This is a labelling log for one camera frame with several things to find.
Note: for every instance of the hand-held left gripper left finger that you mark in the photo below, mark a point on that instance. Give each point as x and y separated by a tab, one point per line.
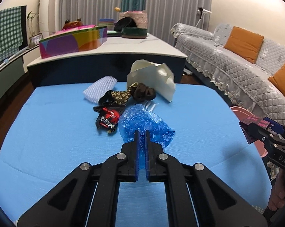
137	151

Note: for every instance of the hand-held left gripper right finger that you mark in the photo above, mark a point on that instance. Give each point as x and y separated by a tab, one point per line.
147	151

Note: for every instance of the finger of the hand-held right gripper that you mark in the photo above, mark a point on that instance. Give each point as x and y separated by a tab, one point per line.
278	127
258	131

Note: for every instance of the dark purple pink packet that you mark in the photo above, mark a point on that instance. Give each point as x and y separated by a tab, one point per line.
256	119

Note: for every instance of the pink bin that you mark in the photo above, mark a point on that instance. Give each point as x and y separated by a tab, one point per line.
239	112

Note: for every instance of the blue plastic bag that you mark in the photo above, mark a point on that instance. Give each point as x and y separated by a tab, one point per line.
142	120

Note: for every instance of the black red packet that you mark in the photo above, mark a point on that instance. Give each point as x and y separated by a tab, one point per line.
108	119

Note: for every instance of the clear plastic wrapper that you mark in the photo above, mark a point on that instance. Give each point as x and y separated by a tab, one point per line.
151	106

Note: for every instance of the brown patterned ribbon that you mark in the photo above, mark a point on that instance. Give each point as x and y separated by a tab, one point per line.
122	95

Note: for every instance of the dark brown cloth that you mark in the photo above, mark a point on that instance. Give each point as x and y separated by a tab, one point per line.
143	92

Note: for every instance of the cream paper bag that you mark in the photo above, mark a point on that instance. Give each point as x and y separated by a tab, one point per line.
161	85

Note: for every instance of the white foam net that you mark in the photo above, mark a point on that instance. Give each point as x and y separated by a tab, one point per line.
99	87

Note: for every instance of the person's right hand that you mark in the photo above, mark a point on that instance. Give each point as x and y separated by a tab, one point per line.
276	191

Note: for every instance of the orange cushion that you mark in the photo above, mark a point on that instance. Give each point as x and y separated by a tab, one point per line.
284	78
244	43

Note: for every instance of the sofa with grey quilted cover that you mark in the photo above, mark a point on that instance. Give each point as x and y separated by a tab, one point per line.
227	63

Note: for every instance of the white power strip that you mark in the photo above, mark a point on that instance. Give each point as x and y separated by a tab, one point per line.
187	71

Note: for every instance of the blue table mat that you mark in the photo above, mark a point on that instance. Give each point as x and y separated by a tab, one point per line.
50	127

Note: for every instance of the white-topped coffee table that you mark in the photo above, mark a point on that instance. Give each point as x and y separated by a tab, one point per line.
133	47

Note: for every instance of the dark green round tin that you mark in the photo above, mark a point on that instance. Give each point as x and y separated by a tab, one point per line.
134	33

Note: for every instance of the colourful gift box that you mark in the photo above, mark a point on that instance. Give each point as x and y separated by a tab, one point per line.
71	43

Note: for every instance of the white floor lamp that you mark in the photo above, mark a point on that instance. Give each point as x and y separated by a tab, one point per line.
201	14

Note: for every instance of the stack of coloured bowls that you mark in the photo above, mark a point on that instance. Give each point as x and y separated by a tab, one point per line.
106	23

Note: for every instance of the pink gift bag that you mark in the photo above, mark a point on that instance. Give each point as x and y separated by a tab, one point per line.
141	19

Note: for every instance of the yellow flower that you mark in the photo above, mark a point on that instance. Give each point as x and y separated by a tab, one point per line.
117	9

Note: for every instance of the green tv cabinet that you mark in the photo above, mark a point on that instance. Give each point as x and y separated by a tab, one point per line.
9	78

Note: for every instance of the grey curtain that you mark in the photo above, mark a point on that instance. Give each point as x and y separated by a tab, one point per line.
178	7
90	0

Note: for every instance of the white pole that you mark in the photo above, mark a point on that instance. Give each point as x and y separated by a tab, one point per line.
12	58

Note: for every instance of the bamboo plant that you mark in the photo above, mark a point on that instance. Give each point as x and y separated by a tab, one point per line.
31	23

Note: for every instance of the black television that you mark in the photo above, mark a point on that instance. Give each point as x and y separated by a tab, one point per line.
24	26

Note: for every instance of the white standing air conditioner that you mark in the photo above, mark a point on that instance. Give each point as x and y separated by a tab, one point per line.
47	4

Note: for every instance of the green checkered cloth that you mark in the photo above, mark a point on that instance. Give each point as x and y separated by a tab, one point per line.
5	35

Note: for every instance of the small photo frame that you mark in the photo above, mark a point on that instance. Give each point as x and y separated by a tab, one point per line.
35	40

